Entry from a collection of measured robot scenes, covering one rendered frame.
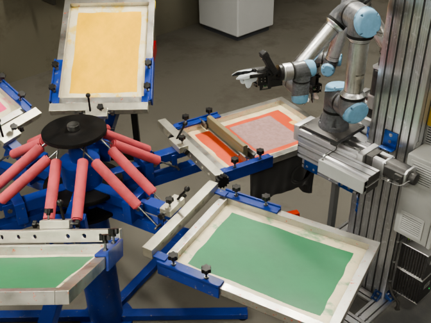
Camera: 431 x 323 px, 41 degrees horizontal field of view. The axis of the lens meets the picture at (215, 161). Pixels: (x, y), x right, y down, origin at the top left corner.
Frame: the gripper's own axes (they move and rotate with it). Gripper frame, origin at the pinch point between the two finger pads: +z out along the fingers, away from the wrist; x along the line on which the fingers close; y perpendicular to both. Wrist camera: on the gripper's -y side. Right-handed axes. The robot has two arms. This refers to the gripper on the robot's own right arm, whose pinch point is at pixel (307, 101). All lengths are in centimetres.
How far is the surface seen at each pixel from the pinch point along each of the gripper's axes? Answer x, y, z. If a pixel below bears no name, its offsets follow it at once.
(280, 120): -14.1, -7.3, 12.8
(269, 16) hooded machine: 221, -352, 90
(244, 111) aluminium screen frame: -29.7, -24.9, 10.0
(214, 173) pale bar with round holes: -85, 33, 4
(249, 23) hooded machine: 185, -345, 90
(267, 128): -26.6, -3.7, 12.9
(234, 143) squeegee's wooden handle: -59, 12, 6
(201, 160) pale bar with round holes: -84, 18, 5
